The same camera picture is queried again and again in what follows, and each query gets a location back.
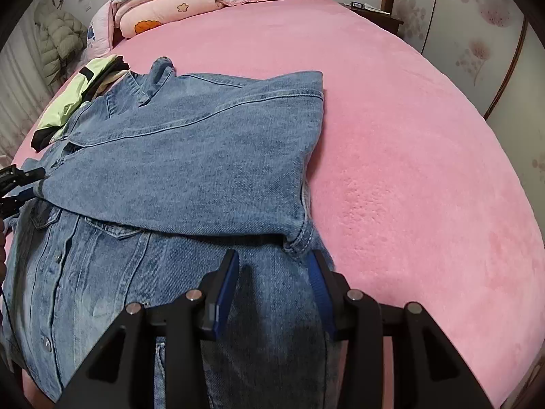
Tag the white printed pillow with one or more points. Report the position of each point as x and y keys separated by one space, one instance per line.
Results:
x=100 y=30

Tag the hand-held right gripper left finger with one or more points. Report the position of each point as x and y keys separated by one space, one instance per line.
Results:
x=223 y=289

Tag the blue denim jacket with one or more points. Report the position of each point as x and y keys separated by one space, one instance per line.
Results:
x=191 y=157

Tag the pink bed sheet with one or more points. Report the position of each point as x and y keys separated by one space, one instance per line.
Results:
x=404 y=157

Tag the brown wooden nightstand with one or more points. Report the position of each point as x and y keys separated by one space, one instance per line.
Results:
x=389 y=23

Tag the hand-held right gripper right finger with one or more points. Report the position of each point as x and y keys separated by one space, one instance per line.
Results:
x=319 y=289

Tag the small flat book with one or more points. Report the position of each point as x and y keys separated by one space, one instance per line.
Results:
x=364 y=6

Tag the grey green quilt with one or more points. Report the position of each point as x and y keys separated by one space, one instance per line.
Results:
x=59 y=38

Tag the white floral wardrobe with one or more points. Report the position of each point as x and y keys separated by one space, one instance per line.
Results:
x=468 y=30

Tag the light green jacket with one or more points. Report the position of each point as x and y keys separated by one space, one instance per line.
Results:
x=64 y=102

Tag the white curtain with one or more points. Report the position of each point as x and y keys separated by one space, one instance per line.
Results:
x=21 y=106

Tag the folded pink flower-print quilt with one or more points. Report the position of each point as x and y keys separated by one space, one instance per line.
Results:
x=170 y=8

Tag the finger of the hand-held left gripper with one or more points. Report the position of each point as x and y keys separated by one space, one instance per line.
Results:
x=17 y=198
x=25 y=174

